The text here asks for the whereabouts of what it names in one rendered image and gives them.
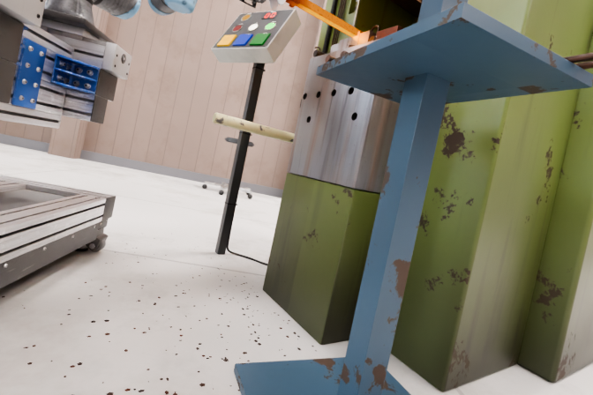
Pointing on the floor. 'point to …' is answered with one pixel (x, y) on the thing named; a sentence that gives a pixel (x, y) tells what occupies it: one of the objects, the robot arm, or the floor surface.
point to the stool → (228, 184)
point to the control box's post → (238, 160)
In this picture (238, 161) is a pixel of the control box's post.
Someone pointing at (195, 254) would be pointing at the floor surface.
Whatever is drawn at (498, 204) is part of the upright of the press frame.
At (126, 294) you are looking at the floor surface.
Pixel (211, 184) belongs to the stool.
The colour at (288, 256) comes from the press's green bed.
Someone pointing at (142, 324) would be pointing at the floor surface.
